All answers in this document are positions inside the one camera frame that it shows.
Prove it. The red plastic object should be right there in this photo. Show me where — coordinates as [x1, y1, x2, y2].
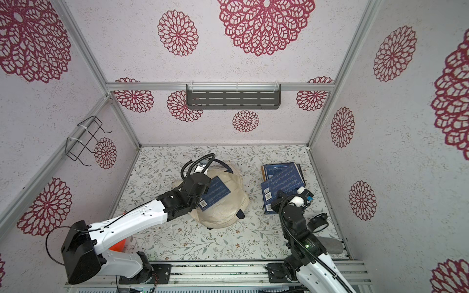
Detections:
[109, 239, 127, 252]

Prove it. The grey oblong stone object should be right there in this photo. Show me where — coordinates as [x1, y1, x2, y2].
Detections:
[318, 236, 344, 255]

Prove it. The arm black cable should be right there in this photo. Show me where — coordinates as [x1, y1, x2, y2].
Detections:
[276, 193, 354, 293]
[180, 153, 217, 180]

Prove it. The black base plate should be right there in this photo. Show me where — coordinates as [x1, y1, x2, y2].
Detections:
[117, 264, 172, 285]
[265, 262, 298, 283]

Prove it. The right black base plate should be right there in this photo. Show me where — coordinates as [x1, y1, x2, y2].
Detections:
[265, 262, 298, 283]

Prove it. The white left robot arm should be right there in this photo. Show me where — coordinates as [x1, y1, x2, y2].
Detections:
[61, 173, 211, 284]

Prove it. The round black gauge object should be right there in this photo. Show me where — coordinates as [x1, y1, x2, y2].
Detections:
[307, 212, 329, 233]

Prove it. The cream canvas tote bag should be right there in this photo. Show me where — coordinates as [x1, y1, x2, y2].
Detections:
[189, 159, 250, 229]

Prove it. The grey slotted wall shelf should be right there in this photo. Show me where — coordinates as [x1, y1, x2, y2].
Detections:
[186, 84, 282, 110]

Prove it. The blue book lifted from bag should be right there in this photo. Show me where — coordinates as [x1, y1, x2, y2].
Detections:
[263, 199, 281, 215]

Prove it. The aluminium front rail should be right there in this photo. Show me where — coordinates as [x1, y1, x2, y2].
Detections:
[64, 259, 373, 290]

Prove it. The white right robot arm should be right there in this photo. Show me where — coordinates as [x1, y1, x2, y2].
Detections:
[269, 187, 355, 293]

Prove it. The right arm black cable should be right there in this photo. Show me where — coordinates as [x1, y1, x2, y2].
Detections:
[276, 193, 354, 293]

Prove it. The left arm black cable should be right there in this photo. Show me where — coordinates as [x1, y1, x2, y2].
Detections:
[180, 153, 217, 180]

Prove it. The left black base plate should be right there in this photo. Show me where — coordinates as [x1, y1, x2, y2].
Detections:
[117, 264, 172, 285]

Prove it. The blue book carried rightward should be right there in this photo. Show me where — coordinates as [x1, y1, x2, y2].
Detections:
[261, 163, 305, 200]

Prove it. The black wire wall rack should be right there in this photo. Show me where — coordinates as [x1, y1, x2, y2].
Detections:
[64, 115, 112, 167]

